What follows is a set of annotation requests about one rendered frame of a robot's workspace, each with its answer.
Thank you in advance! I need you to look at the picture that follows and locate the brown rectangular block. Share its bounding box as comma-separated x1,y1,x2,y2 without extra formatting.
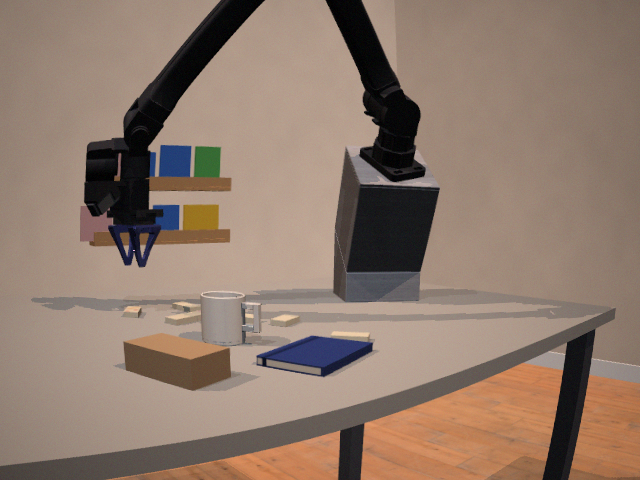
123,333,231,391

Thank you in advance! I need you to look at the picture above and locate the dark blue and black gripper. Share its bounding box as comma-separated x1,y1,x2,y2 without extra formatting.
107,179,163,267

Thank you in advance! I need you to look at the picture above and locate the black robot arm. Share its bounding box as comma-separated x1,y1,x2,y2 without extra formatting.
84,0,426,217

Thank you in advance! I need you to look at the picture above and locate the grey mug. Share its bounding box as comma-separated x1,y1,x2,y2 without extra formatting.
200,291,261,346

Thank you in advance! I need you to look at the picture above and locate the dark blue notebook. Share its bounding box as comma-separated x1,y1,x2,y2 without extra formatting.
256,335,373,377

